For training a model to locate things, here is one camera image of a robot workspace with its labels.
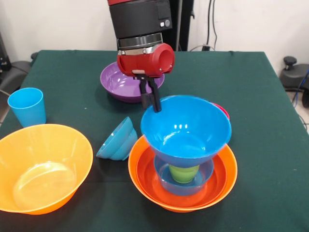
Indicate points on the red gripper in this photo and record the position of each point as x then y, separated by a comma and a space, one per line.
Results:
144, 63

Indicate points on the large blue bowl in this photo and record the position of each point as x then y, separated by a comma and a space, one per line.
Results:
186, 128

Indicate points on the small light blue bowl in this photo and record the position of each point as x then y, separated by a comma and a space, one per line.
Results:
118, 140

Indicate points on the medium blue bowl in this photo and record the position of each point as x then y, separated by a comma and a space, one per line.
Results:
161, 179

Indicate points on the green cup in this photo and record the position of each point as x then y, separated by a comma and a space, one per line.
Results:
184, 173

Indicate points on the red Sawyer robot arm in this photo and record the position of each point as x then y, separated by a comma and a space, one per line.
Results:
140, 19

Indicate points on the purple bowl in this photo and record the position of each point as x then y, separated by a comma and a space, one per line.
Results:
118, 84

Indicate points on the large orange bowl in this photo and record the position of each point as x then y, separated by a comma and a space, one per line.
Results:
43, 164
134, 166

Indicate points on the pink bowl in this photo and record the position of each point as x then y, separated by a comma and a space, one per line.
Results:
224, 111

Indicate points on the dark green tablecloth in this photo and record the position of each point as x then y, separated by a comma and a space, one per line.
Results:
58, 77

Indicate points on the blue cup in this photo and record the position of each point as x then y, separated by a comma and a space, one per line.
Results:
29, 108

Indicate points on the black office chair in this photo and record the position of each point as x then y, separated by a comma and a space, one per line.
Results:
14, 72
292, 77

